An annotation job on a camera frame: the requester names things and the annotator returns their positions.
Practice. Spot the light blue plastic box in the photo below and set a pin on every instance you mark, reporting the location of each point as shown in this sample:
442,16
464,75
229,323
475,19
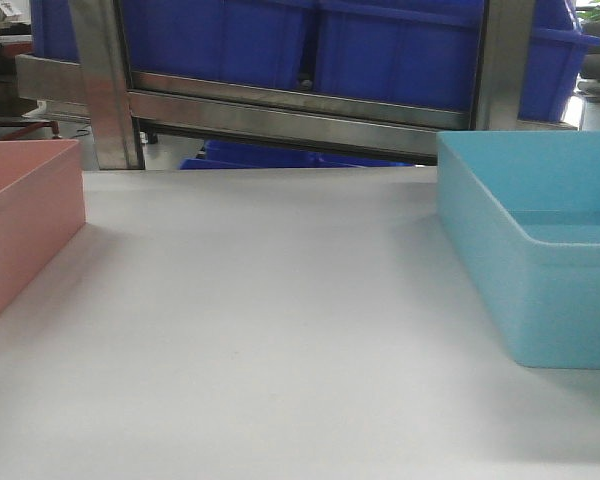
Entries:
522,210

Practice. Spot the pink plastic box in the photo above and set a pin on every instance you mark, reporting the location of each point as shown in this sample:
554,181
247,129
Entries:
41,208

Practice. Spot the stainless steel shelf rack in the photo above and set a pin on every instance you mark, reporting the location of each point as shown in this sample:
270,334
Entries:
120,103

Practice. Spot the blue crate centre left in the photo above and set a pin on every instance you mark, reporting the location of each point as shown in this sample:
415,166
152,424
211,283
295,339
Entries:
258,43

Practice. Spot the blue crate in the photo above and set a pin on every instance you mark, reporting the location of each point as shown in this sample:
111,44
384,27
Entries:
556,53
418,53
52,30
258,43

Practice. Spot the blue crate centre right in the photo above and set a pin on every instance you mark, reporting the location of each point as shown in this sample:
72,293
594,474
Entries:
418,53

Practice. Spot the blue crate far right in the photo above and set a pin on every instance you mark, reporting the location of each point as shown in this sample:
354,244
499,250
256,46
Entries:
556,53

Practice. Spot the blue crate far left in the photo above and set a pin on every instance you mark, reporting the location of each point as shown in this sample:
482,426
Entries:
52,30

